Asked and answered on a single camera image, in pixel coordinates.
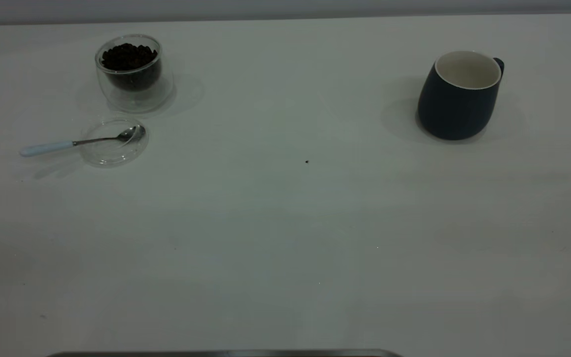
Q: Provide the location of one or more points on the clear glass lid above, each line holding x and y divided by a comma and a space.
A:
109, 153

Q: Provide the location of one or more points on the double-walled glass cup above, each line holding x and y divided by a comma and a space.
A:
137, 99

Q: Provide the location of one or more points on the dark grey ceramic mug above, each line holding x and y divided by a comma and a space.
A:
451, 114

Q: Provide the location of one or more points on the coffee beans pile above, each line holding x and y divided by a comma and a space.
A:
129, 59

